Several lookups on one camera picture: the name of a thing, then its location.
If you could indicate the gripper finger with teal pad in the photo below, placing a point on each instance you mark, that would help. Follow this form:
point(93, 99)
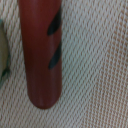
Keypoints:
point(4, 55)

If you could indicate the red-brown toy sausage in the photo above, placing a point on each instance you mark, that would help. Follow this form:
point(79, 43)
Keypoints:
point(41, 36)

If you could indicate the beige woven placemat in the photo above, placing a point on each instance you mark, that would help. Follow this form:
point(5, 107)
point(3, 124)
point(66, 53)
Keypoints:
point(94, 69)

